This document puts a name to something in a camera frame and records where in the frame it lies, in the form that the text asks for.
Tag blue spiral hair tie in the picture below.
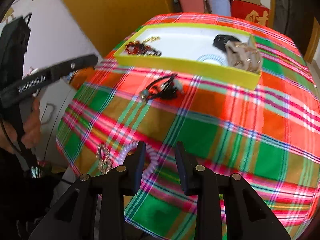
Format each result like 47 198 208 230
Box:
196 54 229 67

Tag gold chain bracelet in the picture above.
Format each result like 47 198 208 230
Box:
142 36 161 45

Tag wooden wardrobe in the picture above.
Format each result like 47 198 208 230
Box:
63 0 174 56

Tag white tray yellow rim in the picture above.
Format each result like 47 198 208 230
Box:
114 23 261 90

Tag red bead bracelet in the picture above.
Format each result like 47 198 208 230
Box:
124 41 151 55

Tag beige gold hair claw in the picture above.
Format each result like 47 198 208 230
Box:
225 36 263 74

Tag black smart band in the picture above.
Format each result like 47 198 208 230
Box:
213 34 241 52

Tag grey white appliance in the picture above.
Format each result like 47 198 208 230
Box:
32 79 76 167

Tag light blue bucket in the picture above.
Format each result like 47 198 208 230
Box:
208 0 231 17

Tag black hair tie grey charms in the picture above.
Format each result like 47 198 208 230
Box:
139 73 184 103

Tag person's left hand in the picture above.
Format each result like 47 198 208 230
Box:
21 98 41 149

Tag red box gold character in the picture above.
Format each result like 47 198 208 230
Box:
231 0 269 27

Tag purple spiral hair tie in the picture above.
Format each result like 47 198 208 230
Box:
117 141 160 179

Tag plaid red green tablecloth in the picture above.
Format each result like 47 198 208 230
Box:
56 13 319 239

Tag pink plastic bin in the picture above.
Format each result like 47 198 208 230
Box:
179 0 205 13

